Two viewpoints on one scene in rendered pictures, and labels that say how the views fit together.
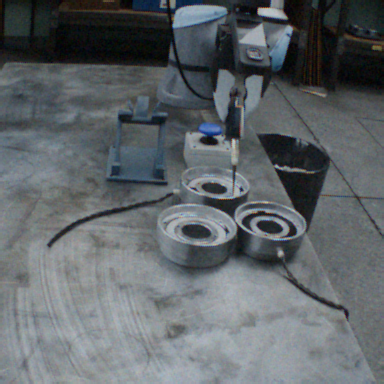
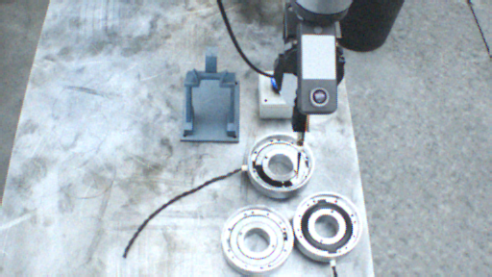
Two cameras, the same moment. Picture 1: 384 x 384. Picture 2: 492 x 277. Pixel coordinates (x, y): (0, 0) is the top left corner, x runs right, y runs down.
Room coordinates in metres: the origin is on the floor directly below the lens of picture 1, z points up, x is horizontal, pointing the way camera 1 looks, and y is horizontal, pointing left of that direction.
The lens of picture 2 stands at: (0.44, -0.01, 1.55)
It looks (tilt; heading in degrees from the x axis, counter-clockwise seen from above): 58 degrees down; 5
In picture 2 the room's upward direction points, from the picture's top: 4 degrees clockwise
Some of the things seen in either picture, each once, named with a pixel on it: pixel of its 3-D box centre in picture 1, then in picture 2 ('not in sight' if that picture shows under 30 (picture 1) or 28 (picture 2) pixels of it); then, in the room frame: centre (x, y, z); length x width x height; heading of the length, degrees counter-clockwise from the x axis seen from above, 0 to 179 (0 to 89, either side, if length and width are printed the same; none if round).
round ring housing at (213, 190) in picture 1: (213, 193); (280, 166); (0.84, -0.04, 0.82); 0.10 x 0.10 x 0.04
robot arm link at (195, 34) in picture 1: (201, 32); not in sight; (1.33, 0.02, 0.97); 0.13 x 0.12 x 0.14; 83
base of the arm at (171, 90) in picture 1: (191, 78); not in sight; (1.33, 0.03, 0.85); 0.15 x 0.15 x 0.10
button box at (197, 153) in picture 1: (207, 151); (280, 91); (0.99, -0.02, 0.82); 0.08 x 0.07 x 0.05; 10
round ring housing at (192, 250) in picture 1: (195, 236); (257, 241); (0.71, -0.02, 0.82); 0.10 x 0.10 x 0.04
